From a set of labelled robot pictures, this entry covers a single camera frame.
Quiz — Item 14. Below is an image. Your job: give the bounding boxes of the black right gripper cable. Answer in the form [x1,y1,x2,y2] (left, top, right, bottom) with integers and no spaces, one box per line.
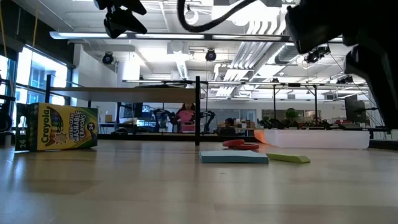
[177,0,259,34]

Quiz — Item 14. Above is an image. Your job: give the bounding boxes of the long ceiling light bar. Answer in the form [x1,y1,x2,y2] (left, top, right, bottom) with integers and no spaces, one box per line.
[49,30,293,43]

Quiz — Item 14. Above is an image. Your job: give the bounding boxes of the person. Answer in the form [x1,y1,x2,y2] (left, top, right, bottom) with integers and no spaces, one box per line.
[176,103,197,133]
[218,117,237,136]

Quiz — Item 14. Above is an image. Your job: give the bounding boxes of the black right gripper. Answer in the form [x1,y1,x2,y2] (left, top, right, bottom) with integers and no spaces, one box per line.
[285,0,398,130]

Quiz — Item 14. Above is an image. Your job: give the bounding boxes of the black aluminium frame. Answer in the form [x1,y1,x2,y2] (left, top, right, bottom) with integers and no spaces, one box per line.
[0,95,398,150]

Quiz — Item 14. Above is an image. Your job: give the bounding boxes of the yellow green crayon box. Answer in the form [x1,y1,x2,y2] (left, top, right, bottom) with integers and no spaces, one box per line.
[15,102,99,152]

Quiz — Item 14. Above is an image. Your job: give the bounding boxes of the clear pencil case orange lid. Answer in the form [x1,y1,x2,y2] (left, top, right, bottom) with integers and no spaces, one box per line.
[253,129,371,150]

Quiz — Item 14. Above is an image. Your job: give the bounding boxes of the yellow green eraser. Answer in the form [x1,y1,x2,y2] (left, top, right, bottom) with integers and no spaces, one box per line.
[266,152,312,164]

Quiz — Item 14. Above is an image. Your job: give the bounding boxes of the blue sticky note pad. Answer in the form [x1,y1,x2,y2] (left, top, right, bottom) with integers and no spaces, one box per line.
[198,150,270,165]

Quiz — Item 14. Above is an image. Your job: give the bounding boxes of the black computer monitor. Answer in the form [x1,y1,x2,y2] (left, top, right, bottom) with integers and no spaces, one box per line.
[344,98,368,124]

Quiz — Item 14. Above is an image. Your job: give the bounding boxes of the wooden shelf with black posts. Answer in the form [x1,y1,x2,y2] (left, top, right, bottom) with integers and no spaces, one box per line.
[45,74,202,147]

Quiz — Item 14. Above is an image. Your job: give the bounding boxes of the black hanging camera rig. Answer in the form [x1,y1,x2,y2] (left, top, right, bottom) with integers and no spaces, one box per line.
[304,45,331,64]

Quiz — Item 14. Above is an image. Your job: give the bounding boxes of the red handled scissors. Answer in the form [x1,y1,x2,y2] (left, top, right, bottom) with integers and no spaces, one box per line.
[222,139,261,151]

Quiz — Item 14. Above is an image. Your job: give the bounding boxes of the potted green office plant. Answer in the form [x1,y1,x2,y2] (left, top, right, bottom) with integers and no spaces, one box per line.
[284,108,299,121]

